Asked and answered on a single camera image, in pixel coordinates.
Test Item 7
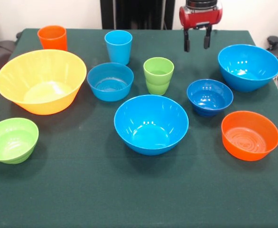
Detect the large light blue bowl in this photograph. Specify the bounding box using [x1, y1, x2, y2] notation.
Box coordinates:
[217, 44, 278, 93]
[113, 94, 190, 157]

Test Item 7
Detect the dark blue bowl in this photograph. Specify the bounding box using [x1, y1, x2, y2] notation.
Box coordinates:
[186, 79, 234, 117]

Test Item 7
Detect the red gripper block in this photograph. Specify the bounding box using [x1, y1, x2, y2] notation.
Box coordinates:
[178, 6, 224, 52]

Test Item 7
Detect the green cup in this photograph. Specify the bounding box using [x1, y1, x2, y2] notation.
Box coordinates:
[143, 57, 175, 96]

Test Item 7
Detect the large yellow-orange bowl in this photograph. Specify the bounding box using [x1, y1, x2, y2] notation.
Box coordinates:
[0, 49, 88, 116]

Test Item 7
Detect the orange-red ribbed bowl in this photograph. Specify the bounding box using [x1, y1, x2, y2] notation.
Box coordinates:
[221, 110, 278, 162]

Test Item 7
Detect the light blue cup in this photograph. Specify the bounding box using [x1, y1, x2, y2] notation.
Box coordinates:
[104, 29, 133, 66]

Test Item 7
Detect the orange-red cup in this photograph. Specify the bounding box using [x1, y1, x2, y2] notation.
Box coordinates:
[37, 25, 68, 52]

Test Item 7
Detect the dark green table cloth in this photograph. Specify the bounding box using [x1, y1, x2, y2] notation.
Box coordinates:
[0, 28, 278, 228]

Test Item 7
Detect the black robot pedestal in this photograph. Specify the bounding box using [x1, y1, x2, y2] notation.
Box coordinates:
[100, 0, 176, 30]

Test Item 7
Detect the medium blue ribbed bowl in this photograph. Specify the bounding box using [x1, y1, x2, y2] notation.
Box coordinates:
[86, 62, 135, 103]

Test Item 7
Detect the green bowl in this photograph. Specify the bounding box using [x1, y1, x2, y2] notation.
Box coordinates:
[0, 117, 39, 165]

